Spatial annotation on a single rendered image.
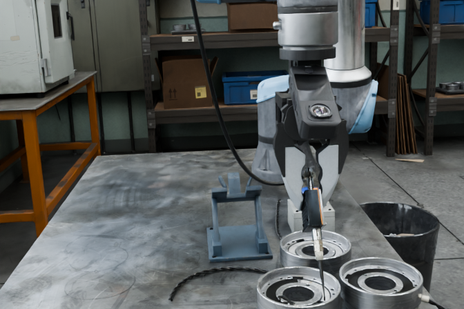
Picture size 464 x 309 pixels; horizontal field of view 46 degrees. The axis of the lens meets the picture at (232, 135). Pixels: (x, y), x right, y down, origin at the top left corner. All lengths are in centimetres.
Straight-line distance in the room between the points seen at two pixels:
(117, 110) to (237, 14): 139
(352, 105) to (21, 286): 72
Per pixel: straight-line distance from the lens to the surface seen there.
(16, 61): 289
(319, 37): 68
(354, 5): 116
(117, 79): 453
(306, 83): 67
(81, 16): 454
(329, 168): 72
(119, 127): 484
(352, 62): 118
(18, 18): 287
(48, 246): 101
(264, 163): 125
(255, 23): 415
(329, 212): 95
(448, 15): 458
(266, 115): 123
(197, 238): 97
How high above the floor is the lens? 119
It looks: 13 degrees down
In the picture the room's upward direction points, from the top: 2 degrees counter-clockwise
